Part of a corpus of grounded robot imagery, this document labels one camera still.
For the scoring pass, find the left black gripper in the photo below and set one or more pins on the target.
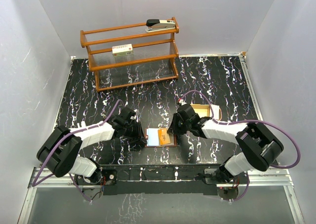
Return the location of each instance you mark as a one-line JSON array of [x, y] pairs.
[[139, 138]]

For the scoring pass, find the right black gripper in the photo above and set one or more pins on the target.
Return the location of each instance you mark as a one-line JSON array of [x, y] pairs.
[[174, 128]]

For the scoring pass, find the brown leather card holder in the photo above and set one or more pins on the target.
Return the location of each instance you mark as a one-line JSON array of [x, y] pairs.
[[151, 134]]

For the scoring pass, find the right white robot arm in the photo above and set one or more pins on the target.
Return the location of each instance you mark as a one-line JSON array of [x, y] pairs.
[[259, 146]]

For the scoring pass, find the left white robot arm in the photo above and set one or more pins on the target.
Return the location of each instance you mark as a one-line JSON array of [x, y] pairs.
[[60, 152]]

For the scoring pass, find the stack of cards in tray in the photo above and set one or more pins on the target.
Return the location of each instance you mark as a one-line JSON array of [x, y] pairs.
[[216, 112]]

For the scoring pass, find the beige oval tray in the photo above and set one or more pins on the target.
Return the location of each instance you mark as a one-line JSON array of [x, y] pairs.
[[202, 110]]

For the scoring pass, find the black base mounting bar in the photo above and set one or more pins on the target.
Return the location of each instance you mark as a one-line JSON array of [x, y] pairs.
[[157, 179]]

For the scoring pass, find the wooden three-tier shelf rack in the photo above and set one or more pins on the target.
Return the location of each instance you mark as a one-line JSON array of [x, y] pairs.
[[153, 59]]

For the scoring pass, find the white and red staples box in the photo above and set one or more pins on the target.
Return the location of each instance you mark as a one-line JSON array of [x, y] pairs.
[[122, 50]]

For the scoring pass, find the black and beige stapler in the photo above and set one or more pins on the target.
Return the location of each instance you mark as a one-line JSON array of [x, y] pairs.
[[159, 25]]

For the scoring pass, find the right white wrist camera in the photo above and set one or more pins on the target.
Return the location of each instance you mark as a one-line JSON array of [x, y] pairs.
[[181, 102]]

